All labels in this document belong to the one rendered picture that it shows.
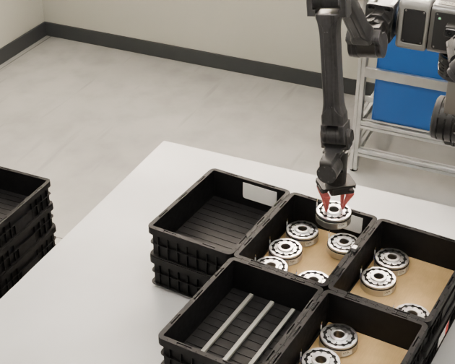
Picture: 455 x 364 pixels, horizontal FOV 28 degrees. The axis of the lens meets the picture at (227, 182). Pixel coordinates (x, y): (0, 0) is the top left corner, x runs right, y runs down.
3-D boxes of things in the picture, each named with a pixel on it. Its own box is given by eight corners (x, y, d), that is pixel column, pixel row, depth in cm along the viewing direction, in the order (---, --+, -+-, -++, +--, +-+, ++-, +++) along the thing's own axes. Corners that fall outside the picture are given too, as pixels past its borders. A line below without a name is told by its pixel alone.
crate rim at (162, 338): (231, 262, 265) (231, 256, 263) (325, 295, 252) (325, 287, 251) (155, 343, 235) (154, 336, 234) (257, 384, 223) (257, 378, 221)
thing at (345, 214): (325, 198, 270) (325, 196, 269) (356, 208, 266) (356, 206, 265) (310, 215, 263) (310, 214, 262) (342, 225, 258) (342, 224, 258)
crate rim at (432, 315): (378, 223, 281) (379, 217, 280) (473, 251, 269) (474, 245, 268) (325, 295, 252) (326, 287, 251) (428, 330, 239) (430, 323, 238)
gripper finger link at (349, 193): (353, 214, 262) (355, 187, 257) (329, 217, 260) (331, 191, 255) (344, 201, 267) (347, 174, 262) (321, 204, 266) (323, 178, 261)
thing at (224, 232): (212, 197, 311) (212, 168, 305) (289, 221, 299) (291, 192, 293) (148, 257, 282) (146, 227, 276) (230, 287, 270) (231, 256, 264)
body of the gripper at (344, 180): (356, 190, 257) (358, 168, 253) (322, 195, 255) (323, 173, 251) (348, 178, 263) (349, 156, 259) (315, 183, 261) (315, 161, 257)
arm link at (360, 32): (352, -46, 232) (315, -45, 236) (342, 1, 228) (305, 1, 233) (389, 40, 271) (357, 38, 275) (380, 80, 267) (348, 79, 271)
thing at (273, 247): (278, 236, 284) (278, 234, 284) (307, 245, 280) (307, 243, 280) (263, 253, 277) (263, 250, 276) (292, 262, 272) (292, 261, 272)
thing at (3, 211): (4, 251, 396) (-10, 163, 372) (63, 269, 386) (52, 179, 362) (-55, 305, 365) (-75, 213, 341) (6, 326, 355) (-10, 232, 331)
